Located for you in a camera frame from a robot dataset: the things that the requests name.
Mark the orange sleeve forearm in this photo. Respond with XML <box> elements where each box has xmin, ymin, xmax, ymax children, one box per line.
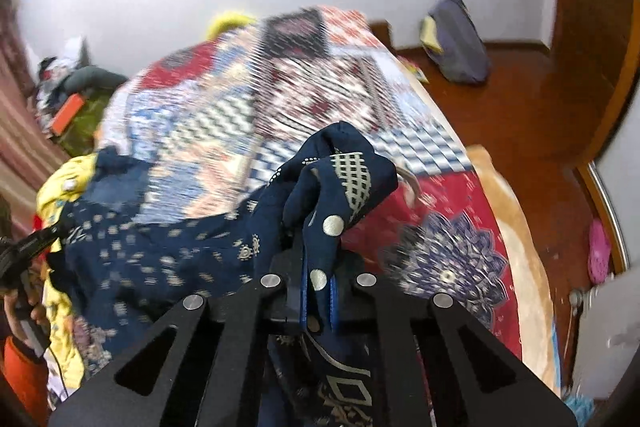
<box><xmin>3</xmin><ymin>336</ymin><xmax>49</xmax><ymax>426</ymax></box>

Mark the orange box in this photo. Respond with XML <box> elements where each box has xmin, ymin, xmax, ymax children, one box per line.
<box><xmin>50</xmin><ymin>93</ymin><xmax>85</xmax><ymax>136</ymax></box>

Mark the pink rubber clog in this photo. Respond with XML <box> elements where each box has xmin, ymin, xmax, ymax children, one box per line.
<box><xmin>587</xmin><ymin>219</ymin><xmax>611</xmax><ymax>285</ymax></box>

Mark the yellow printed cloth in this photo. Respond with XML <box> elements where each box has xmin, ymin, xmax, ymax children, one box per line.
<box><xmin>36</xmin><ymin>153</ymin><xmax>96</xmax><ymax>398</ymax></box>

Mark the clutter clothes pile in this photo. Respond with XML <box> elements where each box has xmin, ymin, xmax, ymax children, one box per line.
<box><xmin>35</xmin><ymin>36</ymin><xmax>128</xmax><ymax>157</ymax></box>

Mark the left hand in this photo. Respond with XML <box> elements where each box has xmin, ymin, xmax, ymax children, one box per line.
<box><xmin>3</xmin><ymin>287</ymin><xmax>50</xmax><ymax>351</ymax></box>

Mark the navy patterned garment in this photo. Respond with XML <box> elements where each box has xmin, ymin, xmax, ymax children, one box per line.
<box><xmin>49</xmin><ymin>122</ymin><xmax>398</xmax><ymax>426</ymax></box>

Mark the yellow ring pillow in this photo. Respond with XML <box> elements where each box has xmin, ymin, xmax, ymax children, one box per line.
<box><xmin>204</xmin><ymin>10</ymin><xmax>257</xmax><ymax>41</ymax></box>

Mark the grey blue bag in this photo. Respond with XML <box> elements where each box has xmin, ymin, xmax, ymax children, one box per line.
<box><xmin>419</xmin><ymin>0</ymin><xmax>491</xmax><ymax>84</ymax></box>

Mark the white cabinet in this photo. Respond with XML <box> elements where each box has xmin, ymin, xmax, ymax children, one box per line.
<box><xmin>572</xmin><ymin>267</ymin><xmax>640</xmax><ymax>400</ymax></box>

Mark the patchwork bed cover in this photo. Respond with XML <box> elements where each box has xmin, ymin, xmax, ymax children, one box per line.
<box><xmin>96</xmin><ymin>6</ymin><xmax>524</xmax><ymax>355</ymax></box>

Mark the beige fleece blanket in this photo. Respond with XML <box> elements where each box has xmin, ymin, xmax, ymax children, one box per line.
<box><xmin>466</xmin><ymin>145</ymin><xmax>561</xmax><ymax>395</ymax></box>

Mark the striped pink curtain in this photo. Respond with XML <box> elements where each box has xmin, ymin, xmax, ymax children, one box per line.
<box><xmin>1</xmin><ymin>0</ymin><xmax>68</xmax><ymax>237</ymax></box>

